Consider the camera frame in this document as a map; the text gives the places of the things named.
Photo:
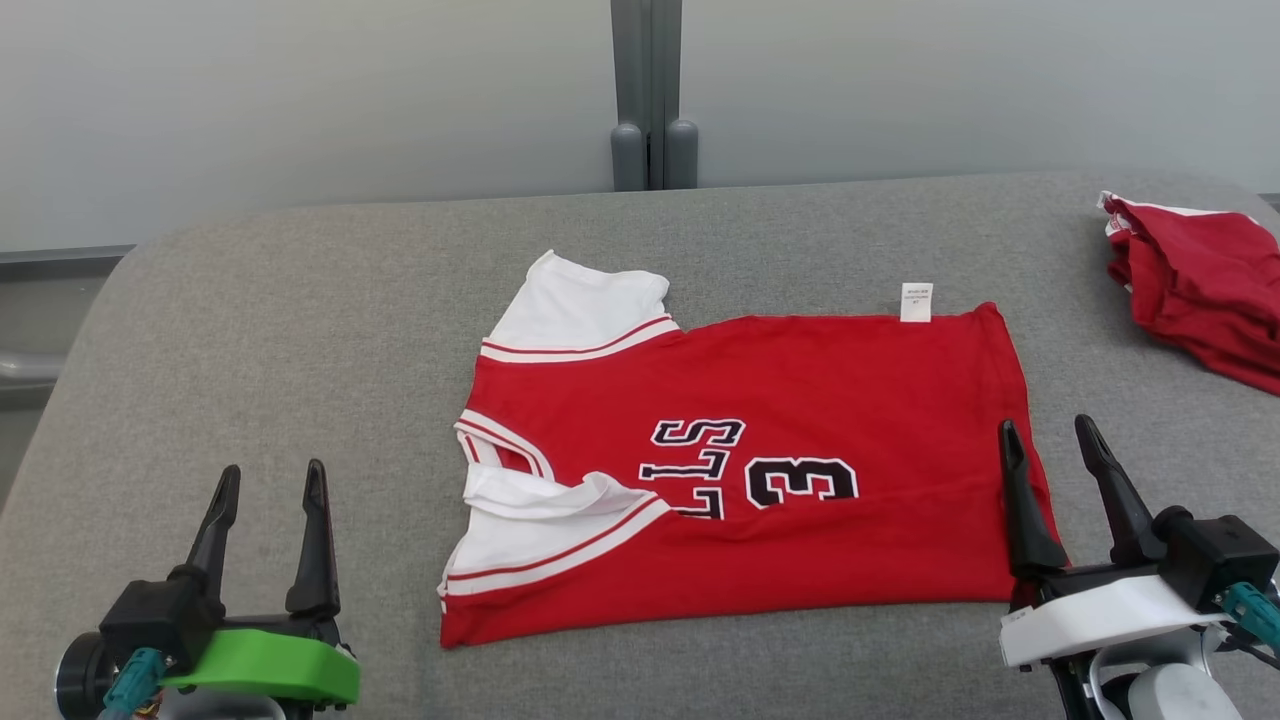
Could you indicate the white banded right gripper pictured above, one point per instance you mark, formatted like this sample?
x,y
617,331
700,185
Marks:
x,y
1090,615

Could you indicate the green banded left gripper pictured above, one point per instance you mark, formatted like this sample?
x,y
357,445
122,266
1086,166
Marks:
x,y
270,665

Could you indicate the red white basketball jersey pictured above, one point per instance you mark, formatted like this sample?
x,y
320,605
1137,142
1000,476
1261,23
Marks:
x,y
850,390

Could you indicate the red shorts with white panels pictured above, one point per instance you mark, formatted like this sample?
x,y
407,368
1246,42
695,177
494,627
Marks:
x,y
1200,290

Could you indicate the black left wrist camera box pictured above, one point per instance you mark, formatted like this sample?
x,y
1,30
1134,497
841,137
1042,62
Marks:
x,y
155,615

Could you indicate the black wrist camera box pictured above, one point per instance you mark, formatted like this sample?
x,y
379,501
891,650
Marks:
x,y
155,615
1215,555

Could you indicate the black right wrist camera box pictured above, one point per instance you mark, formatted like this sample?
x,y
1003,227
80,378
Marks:
x,y
1215,555

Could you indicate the grey partition post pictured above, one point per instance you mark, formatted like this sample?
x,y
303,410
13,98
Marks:
x,y
652,90

